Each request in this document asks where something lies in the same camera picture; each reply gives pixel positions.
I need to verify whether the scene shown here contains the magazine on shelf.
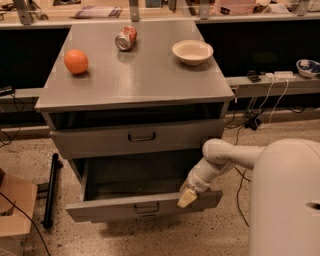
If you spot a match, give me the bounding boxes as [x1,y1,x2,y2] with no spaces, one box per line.
[74,5,122,19]

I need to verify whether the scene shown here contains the blue white patterned bowl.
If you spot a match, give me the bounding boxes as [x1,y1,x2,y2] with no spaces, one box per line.
[296,59,320,78]

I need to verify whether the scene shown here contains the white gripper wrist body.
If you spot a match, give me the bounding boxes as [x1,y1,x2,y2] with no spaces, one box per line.
[183,157,230,194]

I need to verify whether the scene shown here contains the black cable over box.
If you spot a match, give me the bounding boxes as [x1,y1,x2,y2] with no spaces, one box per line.
[0,191,52,256]

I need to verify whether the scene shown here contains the black floor cable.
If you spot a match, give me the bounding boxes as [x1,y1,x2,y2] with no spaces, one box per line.
[233,124,253,228]

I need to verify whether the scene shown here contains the black folded tripod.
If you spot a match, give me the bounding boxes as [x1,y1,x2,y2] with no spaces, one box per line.
[42,153,63,229]

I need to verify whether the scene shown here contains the brown cardboard box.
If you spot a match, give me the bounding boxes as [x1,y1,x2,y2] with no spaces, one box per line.
[0,169,37,256]

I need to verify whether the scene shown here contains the white power strip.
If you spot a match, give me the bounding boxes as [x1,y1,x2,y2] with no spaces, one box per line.
[265,71,296,81]

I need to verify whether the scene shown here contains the grey metal drawer cabinet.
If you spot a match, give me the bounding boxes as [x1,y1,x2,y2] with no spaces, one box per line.
[34,20,236,158]

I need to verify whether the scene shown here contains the white hanging cable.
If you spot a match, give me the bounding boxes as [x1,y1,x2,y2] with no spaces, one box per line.
[256,79,290,126]

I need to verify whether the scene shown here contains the grey drawer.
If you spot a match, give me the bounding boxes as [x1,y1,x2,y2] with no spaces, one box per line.
[66,158,223,223]
[51,119,224,159]

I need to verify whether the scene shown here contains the crushed red soda can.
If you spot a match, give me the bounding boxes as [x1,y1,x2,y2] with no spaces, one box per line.
[115,26,137,51]

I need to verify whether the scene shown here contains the grey top drawer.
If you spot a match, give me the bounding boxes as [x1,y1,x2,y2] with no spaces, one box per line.
[51,119,224,159]

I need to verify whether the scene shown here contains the black small device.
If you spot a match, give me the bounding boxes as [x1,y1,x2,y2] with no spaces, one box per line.
[246,70,261,83]

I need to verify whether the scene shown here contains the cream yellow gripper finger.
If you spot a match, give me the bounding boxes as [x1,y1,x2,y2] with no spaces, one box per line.
[177,189,197,208]

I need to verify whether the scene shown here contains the white ceramic bowl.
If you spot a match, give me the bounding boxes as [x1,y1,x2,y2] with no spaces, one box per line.
[172,40,213,66]

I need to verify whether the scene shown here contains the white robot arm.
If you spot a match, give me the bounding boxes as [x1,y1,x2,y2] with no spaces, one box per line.
[178,139,320,256]

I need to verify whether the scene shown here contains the orange fruit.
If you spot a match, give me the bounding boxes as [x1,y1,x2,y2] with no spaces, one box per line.
[64,49,89,75]

